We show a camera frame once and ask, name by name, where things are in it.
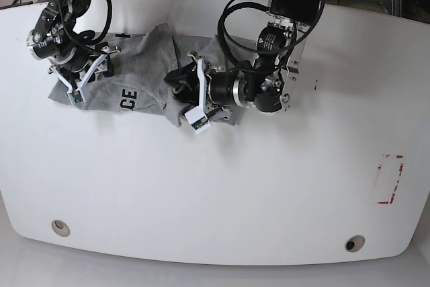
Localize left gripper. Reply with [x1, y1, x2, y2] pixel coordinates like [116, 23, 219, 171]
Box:
[164, 51, 234, 122]

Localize right table cable grommet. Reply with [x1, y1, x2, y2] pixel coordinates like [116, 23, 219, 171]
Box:
[345, 235, 366, 253]

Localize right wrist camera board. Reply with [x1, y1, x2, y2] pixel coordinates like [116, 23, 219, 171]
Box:
[67, 89, 85, 106]

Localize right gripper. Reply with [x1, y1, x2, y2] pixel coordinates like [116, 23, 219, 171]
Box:
[48, 44, 120, 95]

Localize left table cable grommet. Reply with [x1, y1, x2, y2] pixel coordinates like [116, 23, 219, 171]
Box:
[51, 220, 70, 237]

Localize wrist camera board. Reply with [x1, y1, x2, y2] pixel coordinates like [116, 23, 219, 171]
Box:
[67, 89, 85, 106]
[185, 106, 211, 134]

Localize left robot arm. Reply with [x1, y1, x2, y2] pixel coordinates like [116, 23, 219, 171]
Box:
[164, 0, 326, 132]

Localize grey t-shirt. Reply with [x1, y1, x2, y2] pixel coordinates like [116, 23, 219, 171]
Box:
[46, 23, 259, 128]

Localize table cable grommet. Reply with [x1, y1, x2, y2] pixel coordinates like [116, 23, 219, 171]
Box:
[51, 220, 70, 237]
[345, 235, 366, 253]

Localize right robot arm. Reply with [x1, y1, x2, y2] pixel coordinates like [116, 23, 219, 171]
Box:
[27, 0, 120, 104]

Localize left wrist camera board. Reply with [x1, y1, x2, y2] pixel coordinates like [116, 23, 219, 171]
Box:
[185, 106, 211, 134]

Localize red tape rectangle marking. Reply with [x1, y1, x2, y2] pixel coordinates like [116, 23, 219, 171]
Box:
[374, 155, 405, 205]

